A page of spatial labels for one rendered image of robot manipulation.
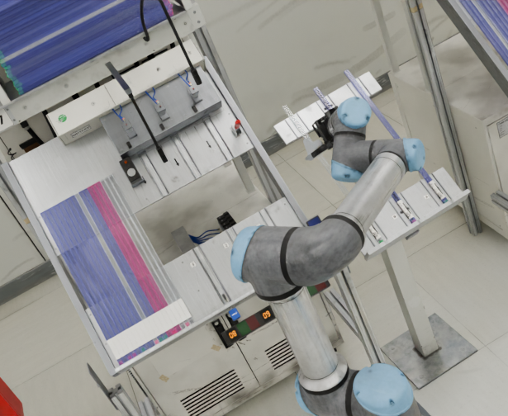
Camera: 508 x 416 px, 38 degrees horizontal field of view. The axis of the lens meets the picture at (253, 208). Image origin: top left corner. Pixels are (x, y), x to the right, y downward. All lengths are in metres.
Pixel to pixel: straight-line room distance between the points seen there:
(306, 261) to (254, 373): 1.35
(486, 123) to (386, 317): 0.83
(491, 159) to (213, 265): 1.13
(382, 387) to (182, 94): 1.07
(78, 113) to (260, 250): 0.97
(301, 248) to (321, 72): 2.85
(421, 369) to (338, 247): 1.34
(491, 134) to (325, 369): 1.32
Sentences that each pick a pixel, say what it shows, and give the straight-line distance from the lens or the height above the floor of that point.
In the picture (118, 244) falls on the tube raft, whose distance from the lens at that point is 2.15.
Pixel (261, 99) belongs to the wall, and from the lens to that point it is 4.06.
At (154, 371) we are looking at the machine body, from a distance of 2.55.
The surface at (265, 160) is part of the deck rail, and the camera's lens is 2.18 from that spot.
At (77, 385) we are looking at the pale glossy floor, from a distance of 3.38.
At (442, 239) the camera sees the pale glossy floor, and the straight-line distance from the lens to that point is 3.16.
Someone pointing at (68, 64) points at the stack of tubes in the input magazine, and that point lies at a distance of 2.19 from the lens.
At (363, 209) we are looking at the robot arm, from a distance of 1.48.
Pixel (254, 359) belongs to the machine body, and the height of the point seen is 0.22.
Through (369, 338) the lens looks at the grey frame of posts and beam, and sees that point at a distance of 2.41.
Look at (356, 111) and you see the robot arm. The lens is 1.73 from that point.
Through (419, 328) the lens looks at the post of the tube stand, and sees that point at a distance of 2.61.
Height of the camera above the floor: 2.00
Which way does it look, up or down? 32 degrees down
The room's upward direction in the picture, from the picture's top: 25 degrees counter-clockwise
